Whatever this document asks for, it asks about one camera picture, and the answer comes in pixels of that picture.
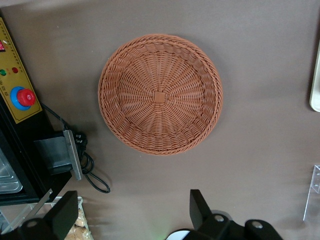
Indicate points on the steel tray inside machine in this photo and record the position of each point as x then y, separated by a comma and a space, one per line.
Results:
7, 172

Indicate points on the beige plastic tray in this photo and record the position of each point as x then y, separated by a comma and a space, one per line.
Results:
316, 95

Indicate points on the red emergency stop button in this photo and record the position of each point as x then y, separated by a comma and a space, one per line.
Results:
25, 97

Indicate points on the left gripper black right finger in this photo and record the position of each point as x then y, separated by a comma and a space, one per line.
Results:
201, 212

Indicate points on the yellow emergency stop box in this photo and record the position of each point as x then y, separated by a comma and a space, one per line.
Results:
22, 140

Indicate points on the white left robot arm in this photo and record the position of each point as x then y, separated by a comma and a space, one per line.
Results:
181, 236

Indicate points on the round brown wicker basket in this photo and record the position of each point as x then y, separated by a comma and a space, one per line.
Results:
160, 97

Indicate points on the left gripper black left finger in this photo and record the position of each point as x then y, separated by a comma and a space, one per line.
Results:
62, 220

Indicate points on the black block with metal plate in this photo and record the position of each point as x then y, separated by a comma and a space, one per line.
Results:
55, 152

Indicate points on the bagged bread in container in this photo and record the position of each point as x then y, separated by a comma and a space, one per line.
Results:
81, 225

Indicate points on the clear acrylic bottle rack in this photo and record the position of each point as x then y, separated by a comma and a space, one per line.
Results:
315, 180

